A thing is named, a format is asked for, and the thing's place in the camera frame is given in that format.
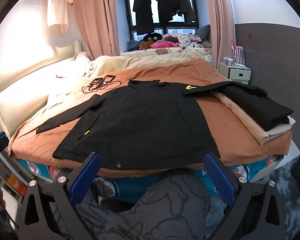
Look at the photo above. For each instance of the orange box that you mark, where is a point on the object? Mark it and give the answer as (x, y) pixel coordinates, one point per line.
(15, 185)

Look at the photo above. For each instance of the dark framed window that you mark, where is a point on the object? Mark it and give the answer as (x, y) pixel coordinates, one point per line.
(157, 27)

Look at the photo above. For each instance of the striped gift bag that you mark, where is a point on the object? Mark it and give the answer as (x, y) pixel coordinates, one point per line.
(238, 53)

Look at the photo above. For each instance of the cream duvet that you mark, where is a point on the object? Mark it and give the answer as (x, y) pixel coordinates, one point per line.
(115, 63)

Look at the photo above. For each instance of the bed with orange sheet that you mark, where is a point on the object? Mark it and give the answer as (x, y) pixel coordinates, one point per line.
(230, 135)

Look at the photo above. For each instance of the grey pillow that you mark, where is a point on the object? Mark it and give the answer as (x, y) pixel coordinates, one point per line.
(203, 33)

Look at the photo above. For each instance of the folded beige cloth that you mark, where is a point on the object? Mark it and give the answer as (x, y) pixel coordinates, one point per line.
(250, 130)

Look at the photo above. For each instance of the black plush toy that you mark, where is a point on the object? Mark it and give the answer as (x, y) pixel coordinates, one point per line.
(152, 37)

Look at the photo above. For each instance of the white power strip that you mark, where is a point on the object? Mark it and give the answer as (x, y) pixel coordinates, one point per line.
(241, 66)

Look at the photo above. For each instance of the black hanging coat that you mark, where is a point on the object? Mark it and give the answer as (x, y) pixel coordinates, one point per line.
(142, 10)

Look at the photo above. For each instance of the cream upholstered headboard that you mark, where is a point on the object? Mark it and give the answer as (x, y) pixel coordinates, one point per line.
(22, 80)

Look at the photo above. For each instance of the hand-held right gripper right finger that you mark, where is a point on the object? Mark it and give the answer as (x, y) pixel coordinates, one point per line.
(220, 180)

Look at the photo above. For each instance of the dark hanging garments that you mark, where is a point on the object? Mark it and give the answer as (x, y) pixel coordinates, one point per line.
(175, 2)

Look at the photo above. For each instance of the white nightstand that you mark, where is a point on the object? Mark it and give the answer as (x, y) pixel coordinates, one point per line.
(236, 75)

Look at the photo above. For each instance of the person's grey printed pants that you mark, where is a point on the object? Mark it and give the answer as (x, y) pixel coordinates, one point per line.
(152, 210)

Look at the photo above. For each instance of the white hanging shirt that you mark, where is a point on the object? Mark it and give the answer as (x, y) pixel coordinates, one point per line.
(57, 7)

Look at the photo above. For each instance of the folded black clothes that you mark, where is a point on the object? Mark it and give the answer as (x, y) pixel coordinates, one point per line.
(260, 110)

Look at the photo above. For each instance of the black jacket with yellow logo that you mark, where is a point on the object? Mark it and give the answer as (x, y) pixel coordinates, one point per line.
(140, 120)

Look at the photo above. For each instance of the pink curtain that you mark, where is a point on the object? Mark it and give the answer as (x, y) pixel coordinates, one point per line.
(95, 17)
(220, 20)

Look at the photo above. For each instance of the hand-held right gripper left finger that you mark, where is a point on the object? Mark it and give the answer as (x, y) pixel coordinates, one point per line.
(83, 178)

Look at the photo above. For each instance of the black hangers bundle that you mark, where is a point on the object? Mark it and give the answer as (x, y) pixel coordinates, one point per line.
(100, 83)

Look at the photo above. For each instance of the pink cloth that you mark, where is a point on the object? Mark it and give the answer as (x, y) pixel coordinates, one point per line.
(163, 45)

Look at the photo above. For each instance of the wall switch plate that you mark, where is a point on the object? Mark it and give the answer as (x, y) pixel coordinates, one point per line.
(250, 35)

